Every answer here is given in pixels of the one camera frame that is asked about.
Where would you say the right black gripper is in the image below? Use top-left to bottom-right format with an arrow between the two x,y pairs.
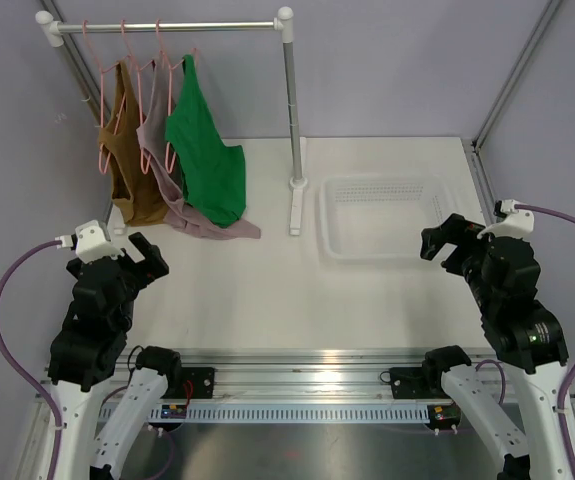
420,212 -> 499,312

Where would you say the brown tank top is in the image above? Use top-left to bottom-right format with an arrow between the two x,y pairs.
98,61 -> 168,226

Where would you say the green tank top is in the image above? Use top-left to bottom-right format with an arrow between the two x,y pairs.
165,54 -> 246,228

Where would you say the mauve tank top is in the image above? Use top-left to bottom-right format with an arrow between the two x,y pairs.
137,60 -> 261,240

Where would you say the pink hanger of mauve top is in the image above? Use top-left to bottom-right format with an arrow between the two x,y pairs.
120,20 -> 156,175

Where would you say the pink hanger of green top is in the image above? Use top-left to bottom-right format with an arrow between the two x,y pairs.
155,20 -> 184,175

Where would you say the pink hanger of brown top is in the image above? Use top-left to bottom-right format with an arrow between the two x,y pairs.
82,20 -> 126,175

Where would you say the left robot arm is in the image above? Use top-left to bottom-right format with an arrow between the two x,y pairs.
48,225 -> 183,479

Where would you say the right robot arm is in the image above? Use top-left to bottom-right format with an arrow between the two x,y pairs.
420,214 -> 574,479

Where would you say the white plastic basket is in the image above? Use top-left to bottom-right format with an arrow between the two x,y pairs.
319,174 -> 455,265

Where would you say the white metal clothes rack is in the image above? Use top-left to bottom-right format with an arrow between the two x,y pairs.
35,6 -> 308,236

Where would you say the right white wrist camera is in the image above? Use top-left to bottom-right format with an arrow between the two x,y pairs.
477,199 -> 535,239

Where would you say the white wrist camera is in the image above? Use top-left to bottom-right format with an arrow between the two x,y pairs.
477,199 -> 535,239
55,220 -> 124,264

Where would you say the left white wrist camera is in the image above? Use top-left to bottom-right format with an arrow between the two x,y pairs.
55,220 -> 124,264

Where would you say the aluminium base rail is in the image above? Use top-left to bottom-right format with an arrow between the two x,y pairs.
36,349 -> 575,404

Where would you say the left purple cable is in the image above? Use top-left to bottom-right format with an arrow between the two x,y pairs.
0,239 -> 64,480

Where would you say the aluminium frame post left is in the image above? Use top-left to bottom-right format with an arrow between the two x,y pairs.
35,0 -> 100,125

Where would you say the aluminium frame post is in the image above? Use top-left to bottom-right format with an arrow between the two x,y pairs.
471,0 -> 564,154
35,0 -> 100,125

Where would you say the white slotted cable duct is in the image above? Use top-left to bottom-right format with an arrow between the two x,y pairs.
146,403 -> 429,424

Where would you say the aluminium frame post right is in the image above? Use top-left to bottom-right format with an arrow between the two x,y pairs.
471,0 -> 564,154

